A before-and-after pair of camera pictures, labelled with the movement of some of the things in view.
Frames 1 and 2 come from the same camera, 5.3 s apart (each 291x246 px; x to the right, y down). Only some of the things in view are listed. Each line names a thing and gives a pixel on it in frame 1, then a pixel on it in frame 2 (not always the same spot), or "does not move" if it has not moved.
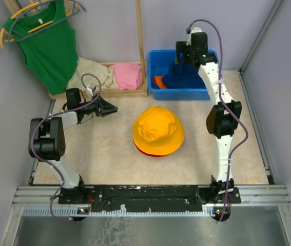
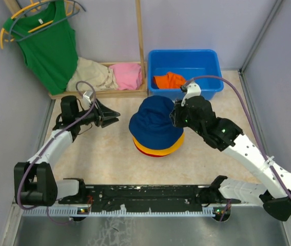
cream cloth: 85,66 does not move
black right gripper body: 182,47 -> 182,119
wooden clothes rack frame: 142,92 does not move
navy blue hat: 183,76 -> 151,125
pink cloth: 127,76 does not move
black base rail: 148,198 does not move
